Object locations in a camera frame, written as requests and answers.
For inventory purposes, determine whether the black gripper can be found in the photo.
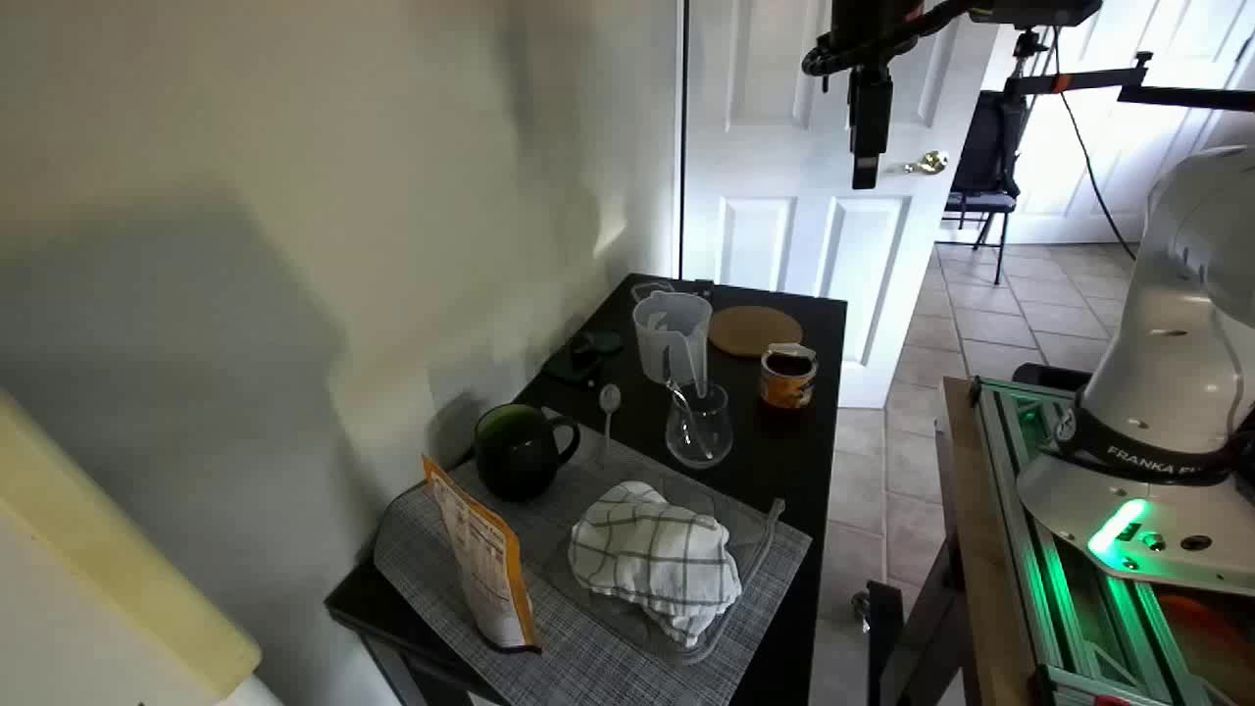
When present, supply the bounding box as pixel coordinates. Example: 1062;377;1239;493
847;58;902;196

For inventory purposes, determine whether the orange food cup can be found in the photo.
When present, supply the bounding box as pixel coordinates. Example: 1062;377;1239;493
757;338;822;416

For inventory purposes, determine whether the translucent plastic measuring jar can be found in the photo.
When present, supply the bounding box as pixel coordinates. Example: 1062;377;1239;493
627;283;716;398

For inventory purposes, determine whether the clear glass cup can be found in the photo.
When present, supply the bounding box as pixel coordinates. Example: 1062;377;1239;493
657;377;737;475

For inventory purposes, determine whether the white panel door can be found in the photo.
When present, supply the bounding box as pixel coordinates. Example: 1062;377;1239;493
676;0;1002;411

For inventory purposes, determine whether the dark folding chair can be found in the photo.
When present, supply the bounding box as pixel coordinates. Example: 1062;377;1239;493
941;87;1039;291

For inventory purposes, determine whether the round cork mat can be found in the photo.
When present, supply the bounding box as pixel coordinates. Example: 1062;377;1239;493
707;301;806;364

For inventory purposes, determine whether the black table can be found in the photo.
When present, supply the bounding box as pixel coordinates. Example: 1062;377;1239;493
321;270;849;706

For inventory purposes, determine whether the metal spoon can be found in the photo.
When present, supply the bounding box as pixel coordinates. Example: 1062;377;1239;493
593;377;627;442

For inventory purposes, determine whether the wooden board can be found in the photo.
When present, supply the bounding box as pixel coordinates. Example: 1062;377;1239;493
896;372;1044;706

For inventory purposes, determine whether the checkered white cloth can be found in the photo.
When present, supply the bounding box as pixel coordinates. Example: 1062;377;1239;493
566;478;749;653

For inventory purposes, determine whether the dark green mug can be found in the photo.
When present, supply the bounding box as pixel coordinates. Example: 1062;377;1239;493
472;402;583;508

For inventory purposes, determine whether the orange snack bag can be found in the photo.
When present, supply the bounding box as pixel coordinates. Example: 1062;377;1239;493
414;451;545;655

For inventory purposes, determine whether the grey woven placemat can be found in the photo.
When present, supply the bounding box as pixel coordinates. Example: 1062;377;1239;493
367;419;817;706

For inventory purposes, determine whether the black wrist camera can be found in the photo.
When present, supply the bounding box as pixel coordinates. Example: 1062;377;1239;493
796;0;974;80

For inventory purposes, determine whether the black camera boom stand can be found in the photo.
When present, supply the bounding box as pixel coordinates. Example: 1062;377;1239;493
998;29;1255;119

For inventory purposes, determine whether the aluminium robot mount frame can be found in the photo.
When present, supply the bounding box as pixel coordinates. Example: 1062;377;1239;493
967;372;1255;706

